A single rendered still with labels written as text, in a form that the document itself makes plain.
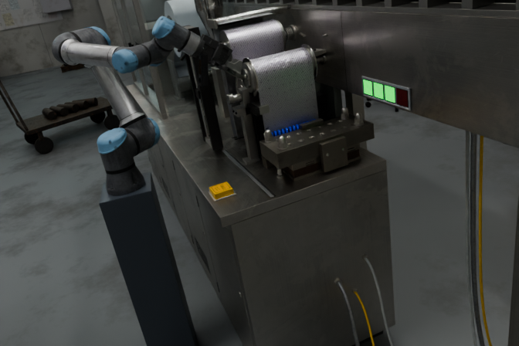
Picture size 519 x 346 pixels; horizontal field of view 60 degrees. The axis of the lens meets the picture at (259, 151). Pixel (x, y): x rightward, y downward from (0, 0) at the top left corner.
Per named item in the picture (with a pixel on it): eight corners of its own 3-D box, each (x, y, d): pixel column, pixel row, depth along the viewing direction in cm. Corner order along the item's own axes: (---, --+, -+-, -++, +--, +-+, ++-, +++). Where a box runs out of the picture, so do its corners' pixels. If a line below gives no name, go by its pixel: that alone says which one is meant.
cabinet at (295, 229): (155, 182, 402) (129, 89, 369) (222, 161, 421) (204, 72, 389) (267, 406, 182) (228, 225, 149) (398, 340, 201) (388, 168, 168)
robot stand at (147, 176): (156, 374, 205) (98, 203, 171) (155, 342, 223) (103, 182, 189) (199, 361, 208) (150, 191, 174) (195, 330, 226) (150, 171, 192)
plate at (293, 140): (261, 155, 171) (259, 140, 169) (351, 127, 183) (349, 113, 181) (279, 169, 157) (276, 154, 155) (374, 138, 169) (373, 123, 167)
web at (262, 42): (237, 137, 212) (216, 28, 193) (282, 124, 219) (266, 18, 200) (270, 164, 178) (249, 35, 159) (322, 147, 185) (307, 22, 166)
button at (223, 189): (210, 192, 164) (208, 187, 164) (228, 187, 167) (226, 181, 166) (215, 200, 158) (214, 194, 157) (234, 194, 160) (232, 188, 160)
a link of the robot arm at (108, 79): (127, 161, 185) (57, 39, 177) (152, 146, 196) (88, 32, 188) (142, 153, 177) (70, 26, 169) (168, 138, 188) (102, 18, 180)
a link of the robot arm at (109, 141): (97, 169, 177) (87, 137, 172) (123, 155, 187) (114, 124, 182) (117, 172, 170) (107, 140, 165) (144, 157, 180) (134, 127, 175)
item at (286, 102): (266, 137, 174) (258, 90, 167) (318, 120, 181) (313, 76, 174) (266, 137, 174) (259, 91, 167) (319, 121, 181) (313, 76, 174)
